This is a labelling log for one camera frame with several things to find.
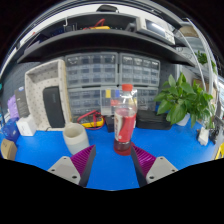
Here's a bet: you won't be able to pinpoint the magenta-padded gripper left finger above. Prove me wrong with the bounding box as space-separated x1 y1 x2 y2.
47 144 97 188

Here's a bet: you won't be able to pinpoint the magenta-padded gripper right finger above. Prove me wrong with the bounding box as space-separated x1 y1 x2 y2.
130 145 179 188

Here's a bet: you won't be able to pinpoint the clear bottle with red drink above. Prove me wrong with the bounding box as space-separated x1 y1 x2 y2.
113 83 138 155

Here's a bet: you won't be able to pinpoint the white and grey mug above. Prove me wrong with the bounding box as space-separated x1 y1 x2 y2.
63 122 90 156

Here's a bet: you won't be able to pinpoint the black zip case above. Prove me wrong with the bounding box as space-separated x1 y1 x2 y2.
135 109 173 130

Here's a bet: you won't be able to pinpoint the yellow multimeter with red leads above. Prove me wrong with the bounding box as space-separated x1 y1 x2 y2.
77 110 105 130

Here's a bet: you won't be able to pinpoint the white power adapter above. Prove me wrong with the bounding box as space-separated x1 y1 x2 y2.
198 127 211 147

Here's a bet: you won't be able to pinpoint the black box with white label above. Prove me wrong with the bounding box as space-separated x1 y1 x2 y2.
104 114 116 133

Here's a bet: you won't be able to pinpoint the white carton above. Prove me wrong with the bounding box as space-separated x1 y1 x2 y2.
15 114 38 137

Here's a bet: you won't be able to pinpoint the black rounded case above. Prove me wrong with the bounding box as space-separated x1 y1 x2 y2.
42 85 66 129

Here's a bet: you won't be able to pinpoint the brown cardboard box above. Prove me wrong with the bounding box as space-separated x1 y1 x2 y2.
0 138 18 162

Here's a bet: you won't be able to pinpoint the grey small-parts drawer cabinet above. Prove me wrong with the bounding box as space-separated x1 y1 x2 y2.
65 52 119 89
118 53 161 88
135 87 159 111
68 87 104 118

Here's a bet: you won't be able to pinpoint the blue carton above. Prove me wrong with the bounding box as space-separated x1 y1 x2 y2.
2 117 21 144

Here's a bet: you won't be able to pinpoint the green potted plant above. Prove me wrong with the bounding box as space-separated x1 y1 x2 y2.
153 72 214 129

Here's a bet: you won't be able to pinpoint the clear organizer box, coloured parts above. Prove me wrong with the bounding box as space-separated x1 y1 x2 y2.
100 87 139 117

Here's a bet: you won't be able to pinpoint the purple plastic bag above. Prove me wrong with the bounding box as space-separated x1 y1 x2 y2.
7 94 20 120

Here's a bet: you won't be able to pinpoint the white pegboard tray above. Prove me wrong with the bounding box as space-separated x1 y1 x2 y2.
24 59 73 132

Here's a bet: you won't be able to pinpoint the dark grey shelf unit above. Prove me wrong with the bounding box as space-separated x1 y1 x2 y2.
6 3 201 68

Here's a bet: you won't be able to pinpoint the white rack shelf unit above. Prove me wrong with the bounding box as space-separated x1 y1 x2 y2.
179 18 224 131

